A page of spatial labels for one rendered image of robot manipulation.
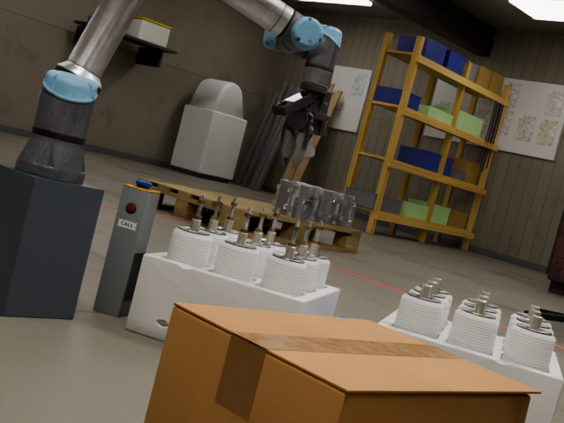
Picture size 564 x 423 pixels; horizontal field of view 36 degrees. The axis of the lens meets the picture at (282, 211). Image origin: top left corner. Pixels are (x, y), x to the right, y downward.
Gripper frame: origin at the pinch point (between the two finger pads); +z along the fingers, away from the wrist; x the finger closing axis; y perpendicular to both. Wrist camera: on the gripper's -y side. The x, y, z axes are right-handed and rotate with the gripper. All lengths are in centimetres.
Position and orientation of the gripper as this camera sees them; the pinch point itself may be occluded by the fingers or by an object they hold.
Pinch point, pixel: (289, 161)
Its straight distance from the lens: 220.0
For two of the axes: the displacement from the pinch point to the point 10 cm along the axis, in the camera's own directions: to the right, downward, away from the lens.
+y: 7.0, 1.5, 6.9
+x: -6.6, -2.1, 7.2
